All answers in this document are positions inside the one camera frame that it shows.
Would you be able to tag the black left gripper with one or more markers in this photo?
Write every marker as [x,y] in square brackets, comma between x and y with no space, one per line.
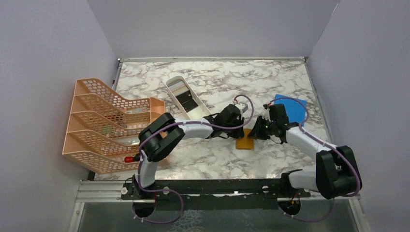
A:
[238,134]

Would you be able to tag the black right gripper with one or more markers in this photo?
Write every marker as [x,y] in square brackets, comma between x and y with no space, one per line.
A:
[256,132]

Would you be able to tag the yellow leather card holder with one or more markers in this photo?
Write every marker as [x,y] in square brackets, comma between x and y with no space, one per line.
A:
[245,143]

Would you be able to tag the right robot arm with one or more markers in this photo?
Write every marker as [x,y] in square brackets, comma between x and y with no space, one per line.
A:
[336,172]

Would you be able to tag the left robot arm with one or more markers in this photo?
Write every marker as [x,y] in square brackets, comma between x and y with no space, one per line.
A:
[160,138]

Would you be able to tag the white plastic card tray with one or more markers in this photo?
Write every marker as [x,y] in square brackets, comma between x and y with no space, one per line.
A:
[197,113]

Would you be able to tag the black VIP card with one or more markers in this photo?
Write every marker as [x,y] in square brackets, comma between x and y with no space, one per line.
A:
[184,96]

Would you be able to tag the red object in rack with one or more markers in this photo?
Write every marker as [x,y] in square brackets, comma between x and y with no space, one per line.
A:
[129,159]

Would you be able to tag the peach plastic file rack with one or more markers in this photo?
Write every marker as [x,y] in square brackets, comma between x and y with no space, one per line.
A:
[103,127]

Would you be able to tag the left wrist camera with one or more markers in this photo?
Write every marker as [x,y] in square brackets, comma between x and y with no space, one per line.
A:
[242,107]

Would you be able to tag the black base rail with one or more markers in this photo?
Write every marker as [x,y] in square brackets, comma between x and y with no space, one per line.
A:
[211,194]

